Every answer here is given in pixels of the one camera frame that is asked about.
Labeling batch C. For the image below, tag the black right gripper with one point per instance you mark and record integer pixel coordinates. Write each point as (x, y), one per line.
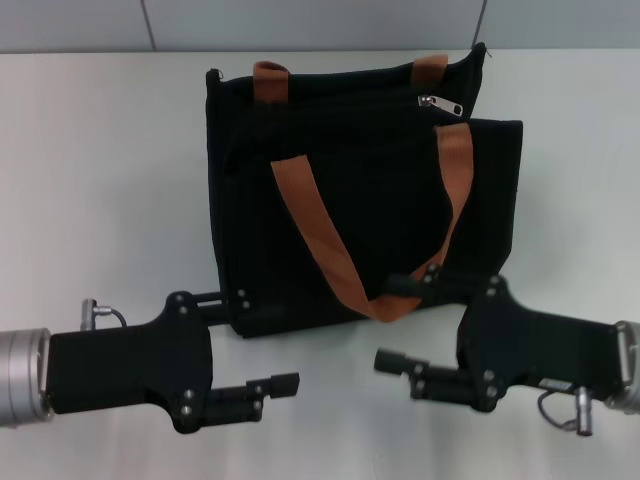
(540, 350)

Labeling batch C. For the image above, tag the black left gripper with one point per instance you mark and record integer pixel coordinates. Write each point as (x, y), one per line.
(125, 365)

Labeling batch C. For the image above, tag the silver zipper pull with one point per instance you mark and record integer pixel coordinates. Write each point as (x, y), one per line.
(445, 105)

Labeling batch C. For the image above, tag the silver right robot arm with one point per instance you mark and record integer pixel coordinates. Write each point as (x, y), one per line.
(630, 360)

